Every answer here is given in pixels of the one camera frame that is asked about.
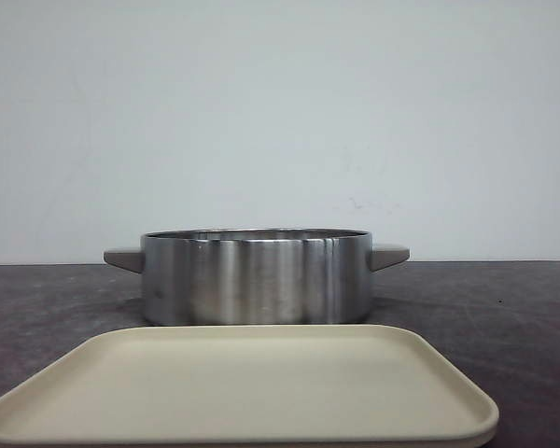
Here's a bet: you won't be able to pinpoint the stainless steel steamer pot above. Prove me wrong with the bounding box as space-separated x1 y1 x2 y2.
104 229 410 326

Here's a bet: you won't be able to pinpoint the cream plastic tray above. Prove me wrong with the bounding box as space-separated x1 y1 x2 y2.
0 325 499 447

